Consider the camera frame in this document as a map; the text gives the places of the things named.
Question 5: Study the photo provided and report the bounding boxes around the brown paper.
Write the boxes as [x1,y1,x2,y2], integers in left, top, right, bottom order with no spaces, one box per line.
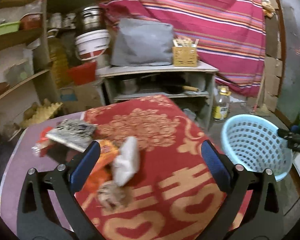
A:
[97,180,133,211]

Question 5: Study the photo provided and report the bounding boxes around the white plastic bag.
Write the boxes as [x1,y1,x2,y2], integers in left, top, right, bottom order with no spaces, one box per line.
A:
[112,137,140,187]

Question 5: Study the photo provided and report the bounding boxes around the light blue plastic basket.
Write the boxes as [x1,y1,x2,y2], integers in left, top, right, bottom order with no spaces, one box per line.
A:
[221,114,293,181]

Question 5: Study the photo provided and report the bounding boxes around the orange snack bag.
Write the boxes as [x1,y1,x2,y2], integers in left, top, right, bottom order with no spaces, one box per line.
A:
[83,139,119,193]

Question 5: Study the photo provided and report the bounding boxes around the black white printed packet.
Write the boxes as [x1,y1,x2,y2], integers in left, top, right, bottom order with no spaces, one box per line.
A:
[46,119,97,153]

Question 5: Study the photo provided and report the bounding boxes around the silver red foil wrapper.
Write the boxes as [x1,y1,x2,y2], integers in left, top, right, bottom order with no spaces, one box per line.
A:
[32,126,56,158]

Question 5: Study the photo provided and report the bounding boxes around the red gold patterned cloth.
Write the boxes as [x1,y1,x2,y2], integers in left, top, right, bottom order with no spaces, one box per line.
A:
[76,95,225,239]

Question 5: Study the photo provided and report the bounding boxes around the clear oil bottle yellow label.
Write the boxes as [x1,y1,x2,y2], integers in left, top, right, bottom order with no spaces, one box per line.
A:
[212,86,231,121]

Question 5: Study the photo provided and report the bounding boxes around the yellow egg tray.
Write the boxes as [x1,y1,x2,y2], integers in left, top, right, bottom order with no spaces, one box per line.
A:
[19,102,63,128]

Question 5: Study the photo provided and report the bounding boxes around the cardboard box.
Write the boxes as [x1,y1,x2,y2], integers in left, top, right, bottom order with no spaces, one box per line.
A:
[59,81,103,114]

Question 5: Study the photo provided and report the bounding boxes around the grey low shelf unit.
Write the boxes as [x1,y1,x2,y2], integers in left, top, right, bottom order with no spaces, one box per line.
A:
[96,61,219,129]

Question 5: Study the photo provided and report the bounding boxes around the small steel pot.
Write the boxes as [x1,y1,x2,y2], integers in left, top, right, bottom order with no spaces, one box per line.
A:
[120,78,139,95]

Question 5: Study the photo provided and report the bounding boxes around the red plastic bowl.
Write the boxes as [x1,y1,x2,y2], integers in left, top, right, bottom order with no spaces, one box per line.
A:
[67,62,97,86]

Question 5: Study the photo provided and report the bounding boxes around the yellow oil jug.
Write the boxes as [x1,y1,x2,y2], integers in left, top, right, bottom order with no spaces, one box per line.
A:
[47,29,71,88]

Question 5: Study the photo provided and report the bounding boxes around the yellow woven utensil basket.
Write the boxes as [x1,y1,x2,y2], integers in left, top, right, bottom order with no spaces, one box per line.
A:
[172,36,199,67]

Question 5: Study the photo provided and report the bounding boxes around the clear plastic container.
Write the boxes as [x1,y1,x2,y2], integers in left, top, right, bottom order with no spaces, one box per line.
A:
[4,60,34,86]

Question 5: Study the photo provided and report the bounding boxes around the white plastic bucket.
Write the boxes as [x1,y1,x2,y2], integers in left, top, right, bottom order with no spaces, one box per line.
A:
[75,29,110,61]

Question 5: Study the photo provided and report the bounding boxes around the striped pink red curtain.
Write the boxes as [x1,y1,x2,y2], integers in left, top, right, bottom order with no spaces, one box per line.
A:
[100,0,266,97]

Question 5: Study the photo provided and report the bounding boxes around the grey cloth bag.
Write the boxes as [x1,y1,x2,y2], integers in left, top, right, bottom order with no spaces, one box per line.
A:
[111,18,174,67]

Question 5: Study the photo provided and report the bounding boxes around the steel cooking pot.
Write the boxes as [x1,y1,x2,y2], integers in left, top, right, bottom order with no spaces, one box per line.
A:
[76,5,106,34]

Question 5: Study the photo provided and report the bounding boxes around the green plastic tray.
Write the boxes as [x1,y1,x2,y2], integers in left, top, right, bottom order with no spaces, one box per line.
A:
[0,21,20,36]

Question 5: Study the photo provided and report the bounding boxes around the wooden wall shelf unit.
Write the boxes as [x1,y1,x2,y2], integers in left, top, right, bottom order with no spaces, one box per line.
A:
[0,0,59,131]

